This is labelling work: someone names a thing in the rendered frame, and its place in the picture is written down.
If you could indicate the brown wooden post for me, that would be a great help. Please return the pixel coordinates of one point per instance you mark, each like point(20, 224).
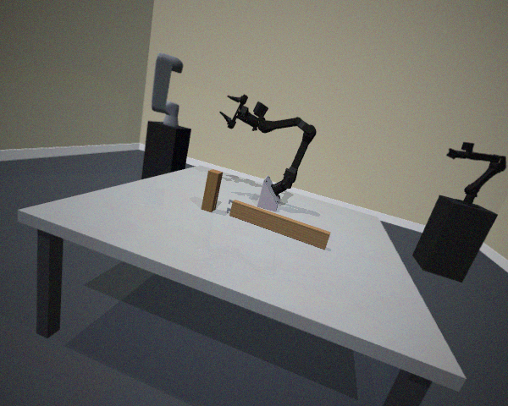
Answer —
point(210, 197)

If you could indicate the wooden side rail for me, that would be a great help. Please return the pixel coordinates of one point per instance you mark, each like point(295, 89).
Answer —
point(279, 224)

